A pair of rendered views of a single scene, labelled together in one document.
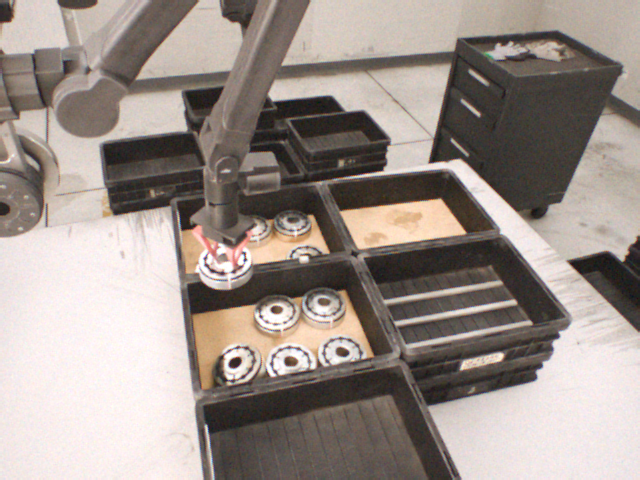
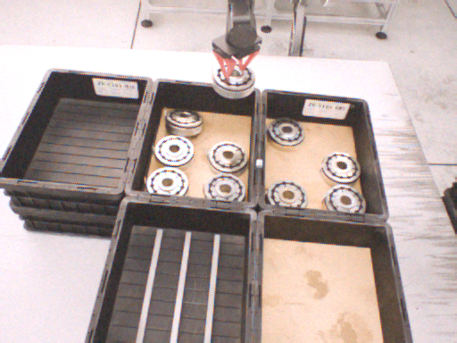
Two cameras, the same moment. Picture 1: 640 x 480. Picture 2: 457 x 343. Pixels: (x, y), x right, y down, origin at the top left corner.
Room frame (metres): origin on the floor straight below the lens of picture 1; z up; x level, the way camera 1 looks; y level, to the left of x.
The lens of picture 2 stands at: (1.00, -0.60, 1.72)
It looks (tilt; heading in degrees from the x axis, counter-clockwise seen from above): 52 degrees down; 108
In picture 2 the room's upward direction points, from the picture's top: 6 degrees clockwise
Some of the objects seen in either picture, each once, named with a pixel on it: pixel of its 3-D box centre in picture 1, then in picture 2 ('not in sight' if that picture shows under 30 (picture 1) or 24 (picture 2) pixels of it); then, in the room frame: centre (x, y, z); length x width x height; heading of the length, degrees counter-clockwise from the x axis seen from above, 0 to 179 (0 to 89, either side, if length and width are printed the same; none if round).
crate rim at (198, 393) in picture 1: (285, 320); (200, 138); (0.71, 0.06, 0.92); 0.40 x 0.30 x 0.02; 109
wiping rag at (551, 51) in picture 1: (550, 49); not in sight; (2.54, -1.01, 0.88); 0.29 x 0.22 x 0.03; 114
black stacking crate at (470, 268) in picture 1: (454, 305); (178, 300); (0.84, -0.32, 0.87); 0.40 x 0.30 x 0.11; 109
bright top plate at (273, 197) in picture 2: (306, 258); (287, 196); (0.96, 0.03, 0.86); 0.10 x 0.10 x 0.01
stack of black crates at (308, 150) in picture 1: (333, 171); not in sight; (2.11, -0.04, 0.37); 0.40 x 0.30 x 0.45; 114
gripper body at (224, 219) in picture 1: (222, 211); (237, 32); (0.74, 0.18, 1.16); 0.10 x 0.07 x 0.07; 64
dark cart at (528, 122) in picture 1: (509, 137); not in sight; (2.45, -0.93, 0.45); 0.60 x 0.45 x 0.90; 114
